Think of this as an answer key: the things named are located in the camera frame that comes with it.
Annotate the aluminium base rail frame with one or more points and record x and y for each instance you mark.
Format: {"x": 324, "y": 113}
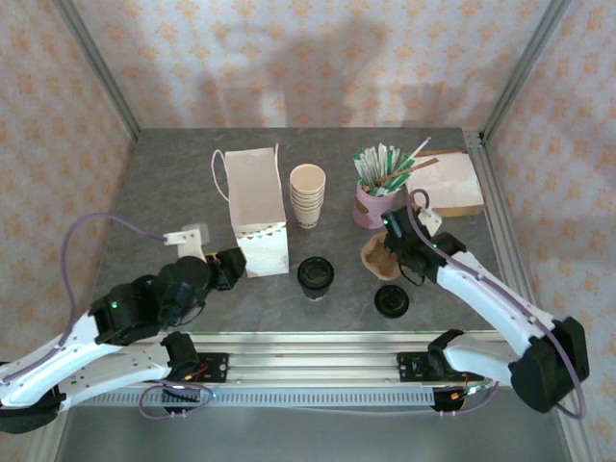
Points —
{"x": 313, "y": 366}

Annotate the stack of white napkins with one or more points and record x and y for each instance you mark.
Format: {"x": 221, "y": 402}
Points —
{"x": 445, "y": 178}

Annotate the aluminium frame leg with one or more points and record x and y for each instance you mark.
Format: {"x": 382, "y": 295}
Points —
{"x": 50, "y": 433}
{"x": 575, "y": 433}

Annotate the pink holder cup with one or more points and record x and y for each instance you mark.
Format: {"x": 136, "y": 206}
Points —
{"x": 370, "y": 209}

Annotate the black mount plate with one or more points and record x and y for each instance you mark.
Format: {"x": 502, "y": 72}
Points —
{"x": 406, "y": 368}
{"x": 219, "y": 367}

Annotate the green white sugar stick packet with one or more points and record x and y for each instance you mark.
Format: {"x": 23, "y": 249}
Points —
{"x": 361, "y": 166}
{"x": 393, "y": 159}
{"x": 383, "y": 161}
{"x": 371, "y": 163}

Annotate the black lidded coffee cup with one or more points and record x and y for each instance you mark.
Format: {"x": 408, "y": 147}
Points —
{"x": 315, "y": 272}

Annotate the white paper gift bag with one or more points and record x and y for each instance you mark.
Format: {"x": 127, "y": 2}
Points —
{"x": 255, "y": 192}

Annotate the cardboard napkin box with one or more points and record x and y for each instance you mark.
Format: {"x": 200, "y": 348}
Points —
{"x": 462, "y": 210}

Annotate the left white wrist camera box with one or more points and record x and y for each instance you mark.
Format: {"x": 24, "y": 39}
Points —
{"x": 190, "y": 243}

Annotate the brown pulp cup carrier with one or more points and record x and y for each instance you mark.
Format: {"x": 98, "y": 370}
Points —
{"x": 377, "y": 262}

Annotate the left black mount plate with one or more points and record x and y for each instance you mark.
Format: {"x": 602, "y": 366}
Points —
{"x": 219, "y": 367}

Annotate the aluminium frame post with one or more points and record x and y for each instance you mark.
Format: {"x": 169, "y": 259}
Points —
{"x": 524, "y": 62}
{"x": 96, "y": 62}

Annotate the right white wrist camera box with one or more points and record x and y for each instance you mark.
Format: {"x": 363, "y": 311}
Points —
{"x": 430, "y": 220}

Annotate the right black mount plate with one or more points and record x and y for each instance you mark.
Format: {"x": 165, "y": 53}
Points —
{"x": 406, "y": 368}

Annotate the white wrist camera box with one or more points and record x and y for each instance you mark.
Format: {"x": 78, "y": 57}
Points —
{"x": 430, "y": 220}
{"x": 190, "y": 243}

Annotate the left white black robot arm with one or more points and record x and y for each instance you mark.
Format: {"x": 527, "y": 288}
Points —
{"x": 120, "y": 366}

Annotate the stack of paper cups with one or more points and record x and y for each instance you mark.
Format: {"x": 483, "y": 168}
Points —
{"x": 308, "y": 192}

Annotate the aluminium side rail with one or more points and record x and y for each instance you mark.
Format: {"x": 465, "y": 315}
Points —
{"x": 495, "y": 212}

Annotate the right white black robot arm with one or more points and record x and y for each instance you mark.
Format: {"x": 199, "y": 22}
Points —
{"x": 486, "y": 298}

